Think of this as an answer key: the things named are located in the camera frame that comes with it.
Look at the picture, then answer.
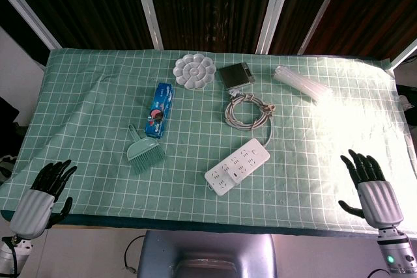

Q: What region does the black and grey left robot hand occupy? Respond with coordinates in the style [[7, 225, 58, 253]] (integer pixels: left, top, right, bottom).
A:
[[8, 160, 78, 240]]

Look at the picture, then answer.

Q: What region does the black and grey right robot hand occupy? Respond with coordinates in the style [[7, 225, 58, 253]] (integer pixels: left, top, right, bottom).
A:
[[338, 149, 405, 229]]

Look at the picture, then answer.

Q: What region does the white power strip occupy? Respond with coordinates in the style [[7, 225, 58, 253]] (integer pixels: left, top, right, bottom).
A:
[[204, 137, 271, 197]]

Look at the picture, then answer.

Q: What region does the teal hand brush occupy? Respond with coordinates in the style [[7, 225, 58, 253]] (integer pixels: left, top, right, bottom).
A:
[[126, 124, 166, 175]]

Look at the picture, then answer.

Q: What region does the green checked tablecloth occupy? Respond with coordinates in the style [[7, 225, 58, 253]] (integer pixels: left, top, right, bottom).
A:
[[0, 48, 417, 236]]

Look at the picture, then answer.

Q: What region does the clear bag of sticks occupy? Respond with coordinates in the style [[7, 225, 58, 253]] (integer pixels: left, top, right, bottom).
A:
[[272, 65, 332, 105]]

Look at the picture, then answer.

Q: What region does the blue Oreo cookie box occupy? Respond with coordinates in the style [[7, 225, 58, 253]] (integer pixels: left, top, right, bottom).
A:
[[144, 83, 175, 138]]

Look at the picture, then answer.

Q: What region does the flat metal box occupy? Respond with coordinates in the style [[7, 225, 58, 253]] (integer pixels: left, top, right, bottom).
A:
[[217, 62, 253, 89]]

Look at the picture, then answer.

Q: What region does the white flower paint palette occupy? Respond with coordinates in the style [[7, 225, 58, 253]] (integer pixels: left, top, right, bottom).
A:
[[172, 52, 216, 90]]

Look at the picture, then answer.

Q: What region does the dark brown curtain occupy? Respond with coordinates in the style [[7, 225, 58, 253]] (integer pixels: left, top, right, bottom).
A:
[[0, 0, 417, 64]]

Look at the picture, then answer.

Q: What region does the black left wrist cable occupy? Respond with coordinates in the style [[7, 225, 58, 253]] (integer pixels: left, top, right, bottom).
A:
[[1, 236, 19, 275]]

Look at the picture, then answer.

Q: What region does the black cable loop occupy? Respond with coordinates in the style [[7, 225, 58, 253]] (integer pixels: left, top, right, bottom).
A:
[[124, 234, 146, 273]]

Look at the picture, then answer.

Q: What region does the white frame pole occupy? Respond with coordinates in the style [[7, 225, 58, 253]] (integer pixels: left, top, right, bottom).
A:
[[390, 38, 417, 70], [298, 0, 349, 55], [0, 0, 62, 50], [255, 0, 296, 54], [132, 0, 164, 50]]

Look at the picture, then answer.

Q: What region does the white cable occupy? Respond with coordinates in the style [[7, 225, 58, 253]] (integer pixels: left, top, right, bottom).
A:
[[223, 90, 277, 147]]

